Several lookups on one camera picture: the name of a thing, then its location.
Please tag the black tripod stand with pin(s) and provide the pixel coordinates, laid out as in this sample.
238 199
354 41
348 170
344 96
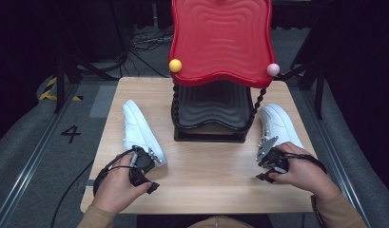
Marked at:
59 85
319 88

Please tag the red and black shoe rack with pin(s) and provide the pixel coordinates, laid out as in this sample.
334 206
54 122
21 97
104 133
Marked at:
220 38

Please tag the person's tan clothing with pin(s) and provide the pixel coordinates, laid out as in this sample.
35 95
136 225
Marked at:
220 222

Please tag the metal floor rail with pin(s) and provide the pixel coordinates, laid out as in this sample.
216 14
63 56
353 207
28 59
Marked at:
341 164
30 164

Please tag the person's right hand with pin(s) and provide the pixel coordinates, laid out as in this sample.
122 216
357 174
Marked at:
306 174

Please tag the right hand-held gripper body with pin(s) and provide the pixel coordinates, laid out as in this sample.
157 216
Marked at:
274 160

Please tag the person's left hand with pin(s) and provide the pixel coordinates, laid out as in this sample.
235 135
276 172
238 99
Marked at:
116 186

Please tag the grey tape piece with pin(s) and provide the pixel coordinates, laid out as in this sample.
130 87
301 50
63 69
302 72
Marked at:
90 183

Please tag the white sneaker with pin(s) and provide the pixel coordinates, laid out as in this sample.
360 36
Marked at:
135 126
277 123

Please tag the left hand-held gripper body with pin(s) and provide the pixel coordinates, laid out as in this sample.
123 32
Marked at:
141 161

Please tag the yellow and black floor tape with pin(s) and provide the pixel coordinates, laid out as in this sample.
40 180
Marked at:
49 90

